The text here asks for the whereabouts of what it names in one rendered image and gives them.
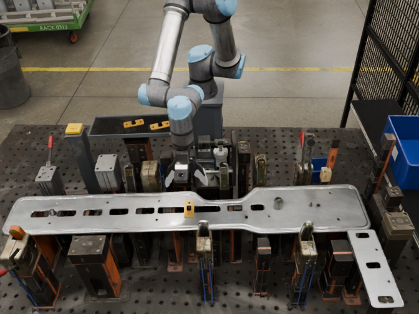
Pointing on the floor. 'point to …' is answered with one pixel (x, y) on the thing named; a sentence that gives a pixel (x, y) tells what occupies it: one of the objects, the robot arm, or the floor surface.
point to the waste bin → (10, 72)
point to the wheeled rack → (64, 15)
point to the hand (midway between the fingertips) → (186, 188)
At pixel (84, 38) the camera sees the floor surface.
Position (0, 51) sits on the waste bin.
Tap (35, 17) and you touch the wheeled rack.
